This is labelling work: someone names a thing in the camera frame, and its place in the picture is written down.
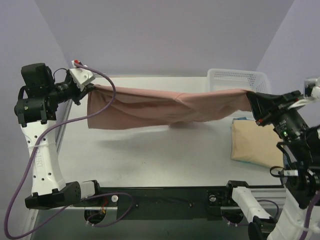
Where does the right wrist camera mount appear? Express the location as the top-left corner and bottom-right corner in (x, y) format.
(288, 76), (320, 109)

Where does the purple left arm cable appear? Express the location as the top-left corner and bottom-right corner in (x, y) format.
(3, 62), (136, 238)

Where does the folded cream t shirt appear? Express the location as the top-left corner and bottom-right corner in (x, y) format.
(231, 119), (284, 168)

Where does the white perforated plastic basket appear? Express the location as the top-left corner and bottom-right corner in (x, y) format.
(206, 68), (272, 94)

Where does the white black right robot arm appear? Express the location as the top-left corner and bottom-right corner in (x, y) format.
(223, 87), (320, 240)

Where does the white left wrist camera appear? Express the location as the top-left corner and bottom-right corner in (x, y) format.
(68, 59), (96, 90)

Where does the folded light blue cloth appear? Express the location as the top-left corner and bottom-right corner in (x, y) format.
(232, 116), (253, 122)

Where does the pink graphic t shirt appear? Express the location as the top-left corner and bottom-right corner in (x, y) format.
(87, 85), (251, 130)

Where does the aluminium table edge rail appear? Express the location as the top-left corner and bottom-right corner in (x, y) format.
(29, 73), (107, 221)

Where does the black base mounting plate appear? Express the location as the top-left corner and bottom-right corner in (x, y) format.
(76, 186), (244, 223)

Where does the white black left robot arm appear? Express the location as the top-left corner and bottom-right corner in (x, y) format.
(14, 61), (103, 210)

